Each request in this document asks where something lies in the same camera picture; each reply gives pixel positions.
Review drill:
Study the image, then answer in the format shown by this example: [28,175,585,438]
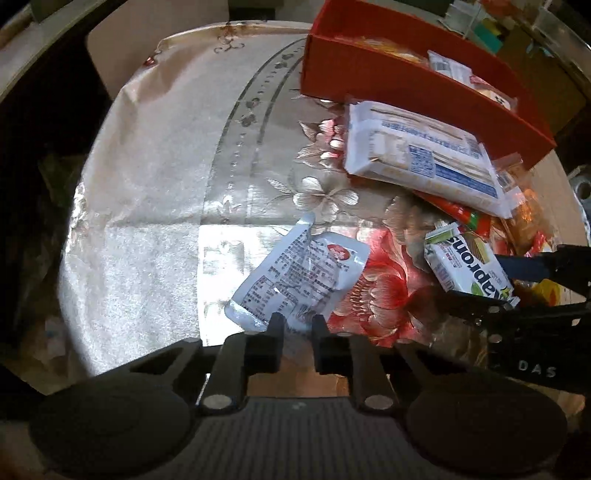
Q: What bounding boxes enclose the shiny floral tablecloth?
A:
[58,21,591,402]

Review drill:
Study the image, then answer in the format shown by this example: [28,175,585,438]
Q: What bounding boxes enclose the silver tape roll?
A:
[569,168,591,205]

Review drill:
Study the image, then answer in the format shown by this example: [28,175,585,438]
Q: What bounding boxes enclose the white printed pouch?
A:
[225,212,370,334]

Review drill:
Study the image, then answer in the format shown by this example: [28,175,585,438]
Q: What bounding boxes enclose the green yellow sponges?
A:
[461,18,505,55]

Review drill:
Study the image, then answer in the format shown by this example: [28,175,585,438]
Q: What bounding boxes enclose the wooden counter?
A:
[499,0,591,136]

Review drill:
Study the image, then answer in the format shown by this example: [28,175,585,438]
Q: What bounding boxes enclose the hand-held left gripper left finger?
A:
[131,313,284,414]

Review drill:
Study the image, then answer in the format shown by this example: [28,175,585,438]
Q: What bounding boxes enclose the grey side cabinet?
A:
[0,0,232,109]

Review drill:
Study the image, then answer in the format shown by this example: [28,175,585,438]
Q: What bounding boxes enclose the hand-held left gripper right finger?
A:
[311,314,466,414]

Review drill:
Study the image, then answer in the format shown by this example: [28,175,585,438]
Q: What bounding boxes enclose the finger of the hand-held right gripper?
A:
[431,287,591,327]
[495,244,591,292]

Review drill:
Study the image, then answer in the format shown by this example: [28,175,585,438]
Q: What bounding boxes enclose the red cardboard box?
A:
[300,0,558,169]

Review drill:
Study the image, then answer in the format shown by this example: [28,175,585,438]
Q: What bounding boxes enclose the green white wafer packet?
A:
[424,222,522,309]

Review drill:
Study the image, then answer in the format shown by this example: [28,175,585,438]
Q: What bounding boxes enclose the blue white cracker packet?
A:
[344,100,514,219]

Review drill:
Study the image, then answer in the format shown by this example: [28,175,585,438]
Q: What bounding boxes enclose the red spicy strip packet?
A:
[412,190,493,239]

